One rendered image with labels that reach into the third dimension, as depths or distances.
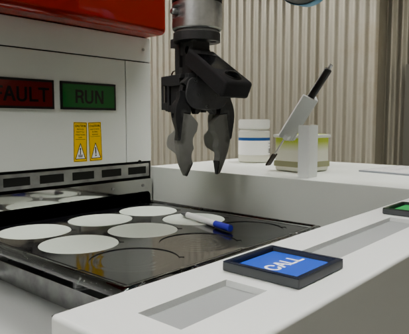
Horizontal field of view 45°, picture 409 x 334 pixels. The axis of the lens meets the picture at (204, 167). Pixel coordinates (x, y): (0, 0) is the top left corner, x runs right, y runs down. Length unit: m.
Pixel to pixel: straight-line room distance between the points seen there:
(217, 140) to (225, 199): 0.16
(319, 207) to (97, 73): 0.46
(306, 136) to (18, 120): 0.46
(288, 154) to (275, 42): 2.21
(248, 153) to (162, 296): 0.82
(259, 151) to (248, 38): 2.13
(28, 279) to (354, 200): 0.47
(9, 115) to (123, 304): 0.60
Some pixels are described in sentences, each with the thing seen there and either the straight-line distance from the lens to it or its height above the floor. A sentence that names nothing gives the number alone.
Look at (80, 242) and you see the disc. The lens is 0.66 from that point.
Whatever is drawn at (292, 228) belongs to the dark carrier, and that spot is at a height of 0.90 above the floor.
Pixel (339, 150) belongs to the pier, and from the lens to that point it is 2.72.
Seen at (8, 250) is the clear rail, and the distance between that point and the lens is 0.65.
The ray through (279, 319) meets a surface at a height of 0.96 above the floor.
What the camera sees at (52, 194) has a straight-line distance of 0.87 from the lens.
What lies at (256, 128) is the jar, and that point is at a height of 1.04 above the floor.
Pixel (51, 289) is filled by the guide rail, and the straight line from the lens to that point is 0.69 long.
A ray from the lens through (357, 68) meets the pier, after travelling 2.70.
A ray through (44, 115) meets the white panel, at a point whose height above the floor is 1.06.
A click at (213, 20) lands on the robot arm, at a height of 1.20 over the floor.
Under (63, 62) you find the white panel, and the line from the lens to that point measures 0.89.
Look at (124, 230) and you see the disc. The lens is 0.72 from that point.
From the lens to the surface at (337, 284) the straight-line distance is 0.31.
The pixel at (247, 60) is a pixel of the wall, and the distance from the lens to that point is 3.15.
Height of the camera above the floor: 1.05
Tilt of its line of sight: 5 degrees down
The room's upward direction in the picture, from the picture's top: straight up
